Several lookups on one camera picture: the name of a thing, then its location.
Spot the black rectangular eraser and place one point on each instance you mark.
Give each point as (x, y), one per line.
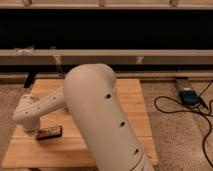
(50, 132)

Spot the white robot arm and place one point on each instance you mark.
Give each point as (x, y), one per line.
(88, 91)

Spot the blue electronic box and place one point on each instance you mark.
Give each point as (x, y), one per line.
(189, 97)

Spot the grey metal frame rail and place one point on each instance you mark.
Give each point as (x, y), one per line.
(136, 57)

